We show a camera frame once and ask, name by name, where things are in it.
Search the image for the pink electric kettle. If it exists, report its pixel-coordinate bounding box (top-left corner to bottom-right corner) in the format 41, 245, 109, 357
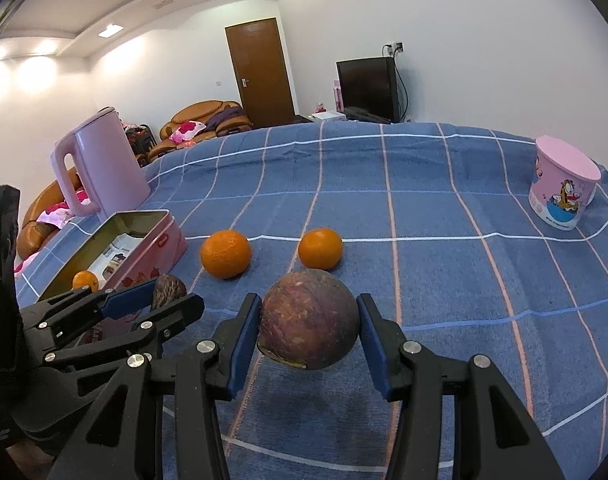
50, 106, 150, 220

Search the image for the television power cable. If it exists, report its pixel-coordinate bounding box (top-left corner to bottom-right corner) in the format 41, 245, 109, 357
381, 40, 410, 123

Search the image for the printed leaflet in tin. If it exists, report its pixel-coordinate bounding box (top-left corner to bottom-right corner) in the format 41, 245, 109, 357
88, 233, 142, 288

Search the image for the blue plaid tablecloth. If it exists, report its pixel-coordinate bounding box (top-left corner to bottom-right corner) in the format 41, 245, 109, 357
13, 120, 608, 480

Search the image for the wrinkled dark passion fruit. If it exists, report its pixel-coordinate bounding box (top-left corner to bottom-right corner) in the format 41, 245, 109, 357
151, 274, 187, 310

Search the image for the pink cartoon cup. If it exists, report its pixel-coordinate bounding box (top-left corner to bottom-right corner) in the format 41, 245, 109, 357
528, 136, 601, 231

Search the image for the black television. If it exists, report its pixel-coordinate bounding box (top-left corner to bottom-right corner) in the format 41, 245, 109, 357
336, 56, 400, 124

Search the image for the left hand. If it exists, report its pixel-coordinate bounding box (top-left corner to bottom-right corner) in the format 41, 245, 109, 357
6, 440, 54, 480

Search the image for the small orange mandarin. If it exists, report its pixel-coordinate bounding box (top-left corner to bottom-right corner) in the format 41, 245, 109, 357
297, 228, 343, 271

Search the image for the orange leather sofa far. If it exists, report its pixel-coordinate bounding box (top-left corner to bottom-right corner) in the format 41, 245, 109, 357
147, 100, 253, 162

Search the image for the tv stand with clutter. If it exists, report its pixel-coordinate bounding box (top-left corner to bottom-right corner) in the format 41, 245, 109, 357
295, 110, 392, 125

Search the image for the round purple passion fruit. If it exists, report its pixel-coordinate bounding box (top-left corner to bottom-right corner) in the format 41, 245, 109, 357
256, 269, 360, 370

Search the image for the pink metal tin box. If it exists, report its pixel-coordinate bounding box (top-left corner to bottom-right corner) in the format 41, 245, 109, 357
40, 209, 188, 299

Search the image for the large orange mandarin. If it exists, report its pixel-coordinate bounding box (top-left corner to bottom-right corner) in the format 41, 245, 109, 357
200, 230, 252, 280

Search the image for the brown wooden door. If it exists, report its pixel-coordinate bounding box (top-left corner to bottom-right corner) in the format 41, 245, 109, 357
225, 18, 295, 128

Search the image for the pink floral cushion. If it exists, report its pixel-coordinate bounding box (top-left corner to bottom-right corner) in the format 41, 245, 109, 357
169, 120, 206, 144

